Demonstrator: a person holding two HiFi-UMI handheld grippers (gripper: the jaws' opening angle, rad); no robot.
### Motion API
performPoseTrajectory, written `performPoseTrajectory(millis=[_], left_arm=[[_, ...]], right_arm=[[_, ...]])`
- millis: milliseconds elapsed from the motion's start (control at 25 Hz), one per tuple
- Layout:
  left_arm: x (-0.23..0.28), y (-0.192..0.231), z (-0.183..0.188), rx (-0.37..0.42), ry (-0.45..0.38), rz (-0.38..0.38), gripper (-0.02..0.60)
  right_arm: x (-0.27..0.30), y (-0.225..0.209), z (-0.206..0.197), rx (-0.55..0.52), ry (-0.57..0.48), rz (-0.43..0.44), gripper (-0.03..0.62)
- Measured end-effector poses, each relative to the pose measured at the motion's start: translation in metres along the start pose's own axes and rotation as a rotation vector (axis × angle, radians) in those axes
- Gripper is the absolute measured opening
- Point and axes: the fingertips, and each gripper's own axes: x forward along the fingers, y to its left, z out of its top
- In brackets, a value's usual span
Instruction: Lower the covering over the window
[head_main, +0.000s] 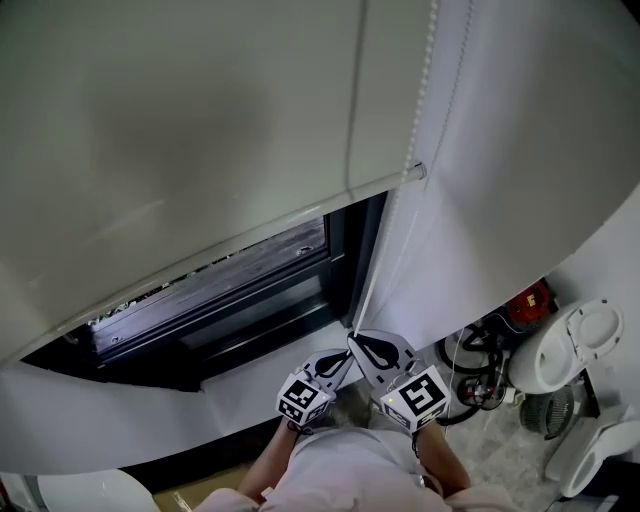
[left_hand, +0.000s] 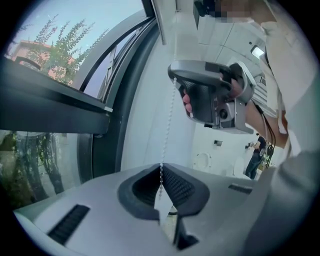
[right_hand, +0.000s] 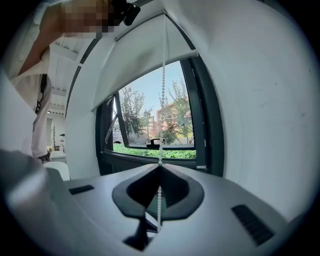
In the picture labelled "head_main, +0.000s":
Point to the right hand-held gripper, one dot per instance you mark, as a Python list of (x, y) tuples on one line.
[(420, 395)]

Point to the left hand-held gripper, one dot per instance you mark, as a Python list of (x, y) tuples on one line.
[(297, 395)]

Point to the white roller blind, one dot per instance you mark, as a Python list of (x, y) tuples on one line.
[(175, 125)]

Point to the person's left forearm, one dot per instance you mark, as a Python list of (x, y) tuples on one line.
[(270, 460)]

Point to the person's right forearm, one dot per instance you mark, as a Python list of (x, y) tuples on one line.
[(442, 460)]

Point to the person's white shirt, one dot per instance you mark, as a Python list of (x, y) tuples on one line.
[(350, 475)]

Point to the white toilet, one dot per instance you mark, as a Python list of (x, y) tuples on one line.
[(585, 460), (537, 362), (95, 492)]

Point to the red machine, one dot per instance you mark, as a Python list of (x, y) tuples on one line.
[(525, 302)]

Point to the gray round fan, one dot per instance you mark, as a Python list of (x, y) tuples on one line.
[(547, 412)]

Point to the cardboard box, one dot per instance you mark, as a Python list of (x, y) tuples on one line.
[(200, 497)]

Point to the black window frame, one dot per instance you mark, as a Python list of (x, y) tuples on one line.
[(250, 325)]

